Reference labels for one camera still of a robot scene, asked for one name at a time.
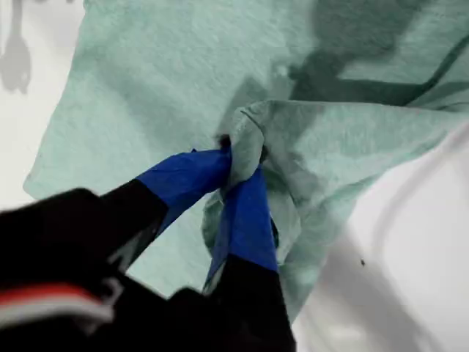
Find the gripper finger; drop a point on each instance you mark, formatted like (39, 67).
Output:
(183, 176)
(245, 227)

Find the pale green T-shirt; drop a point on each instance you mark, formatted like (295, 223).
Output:
(146, 73)

